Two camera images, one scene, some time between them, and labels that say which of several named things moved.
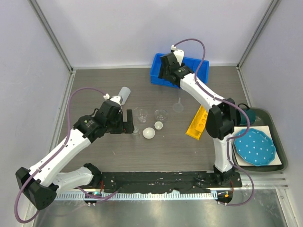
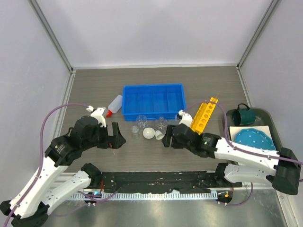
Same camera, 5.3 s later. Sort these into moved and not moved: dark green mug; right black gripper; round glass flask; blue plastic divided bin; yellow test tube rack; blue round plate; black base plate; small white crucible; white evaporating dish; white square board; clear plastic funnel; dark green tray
Moved: clear plastic funnel; small white crucible; right black gripper; round glass flask; blue plastic divided bin
Not moved: dark green tray; blue round plate; white square board; white evaporating dish; yellow test tube rack; black base plate; dark green mug
